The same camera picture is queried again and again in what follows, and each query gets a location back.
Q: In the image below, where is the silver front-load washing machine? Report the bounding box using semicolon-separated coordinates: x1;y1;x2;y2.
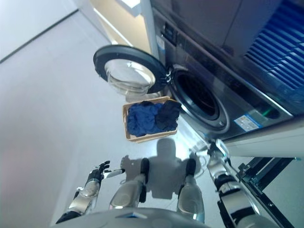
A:
152;7;294;141

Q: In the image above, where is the blue white energy sticker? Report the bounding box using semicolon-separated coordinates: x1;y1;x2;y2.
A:
233;114;259;130

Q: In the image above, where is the blue garment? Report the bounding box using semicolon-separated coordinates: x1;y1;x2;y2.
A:
127;100;165;138

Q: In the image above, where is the silver robot leg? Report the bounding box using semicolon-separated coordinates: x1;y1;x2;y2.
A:
176;158;206;224
110;158;151;210

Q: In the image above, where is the silver right robot leg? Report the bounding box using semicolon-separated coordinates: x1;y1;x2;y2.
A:
176;158;206;224

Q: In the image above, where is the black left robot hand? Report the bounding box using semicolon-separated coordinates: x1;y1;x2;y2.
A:
86;161;125;184

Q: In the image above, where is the white cabinet panel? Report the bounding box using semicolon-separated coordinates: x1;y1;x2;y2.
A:
223;125;304;158

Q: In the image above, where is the grey robot torso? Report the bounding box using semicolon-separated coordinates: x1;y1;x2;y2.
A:
49;207;205;228

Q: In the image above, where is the beige plastic laundry basket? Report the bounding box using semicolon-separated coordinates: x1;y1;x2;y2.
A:
122;95;182;144

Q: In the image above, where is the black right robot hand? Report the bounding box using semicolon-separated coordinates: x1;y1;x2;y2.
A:
208;139;227;158

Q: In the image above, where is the black metal frame rack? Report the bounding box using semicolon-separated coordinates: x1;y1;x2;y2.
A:
236;156;304;228

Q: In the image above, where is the silver left robot leg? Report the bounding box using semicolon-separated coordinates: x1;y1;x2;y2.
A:
110;158;151;210

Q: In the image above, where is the black garment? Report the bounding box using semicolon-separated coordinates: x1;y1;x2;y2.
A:
154;100;182;132

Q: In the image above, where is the dark washer drum opening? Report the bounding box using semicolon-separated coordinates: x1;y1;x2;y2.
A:
171;68;231;133

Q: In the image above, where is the round glass washer door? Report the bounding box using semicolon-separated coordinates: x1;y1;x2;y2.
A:
93;45;173;96

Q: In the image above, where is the small blue label sticker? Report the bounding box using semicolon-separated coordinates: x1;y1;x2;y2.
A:
156;35;166;52

